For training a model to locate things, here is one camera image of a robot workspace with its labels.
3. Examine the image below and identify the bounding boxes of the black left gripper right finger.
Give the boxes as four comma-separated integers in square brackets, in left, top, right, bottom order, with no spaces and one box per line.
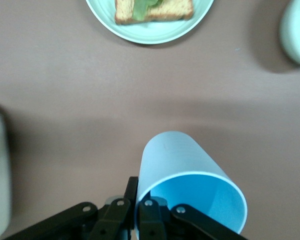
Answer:
[134,199,248,240]

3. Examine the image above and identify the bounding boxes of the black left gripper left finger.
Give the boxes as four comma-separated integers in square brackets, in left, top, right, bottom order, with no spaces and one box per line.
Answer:
[4,176,139,240]

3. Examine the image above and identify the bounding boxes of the blue plastic cup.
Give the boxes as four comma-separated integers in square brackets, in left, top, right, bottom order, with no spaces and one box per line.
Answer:
[136,130,248,235]

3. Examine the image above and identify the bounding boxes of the pale green round plate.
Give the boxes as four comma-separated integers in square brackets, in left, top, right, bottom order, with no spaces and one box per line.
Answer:
[85,0,215,45]

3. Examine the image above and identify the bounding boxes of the green lettuce leaf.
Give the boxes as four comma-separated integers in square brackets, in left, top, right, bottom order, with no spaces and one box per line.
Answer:
[132,0,163,21]

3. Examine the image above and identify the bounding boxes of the brown toast slice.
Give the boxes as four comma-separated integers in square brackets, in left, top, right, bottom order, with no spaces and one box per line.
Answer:
[114,0,194,25]

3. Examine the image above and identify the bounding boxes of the pale green bowl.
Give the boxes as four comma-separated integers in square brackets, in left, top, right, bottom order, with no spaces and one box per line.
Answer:
[279,0,300,67]

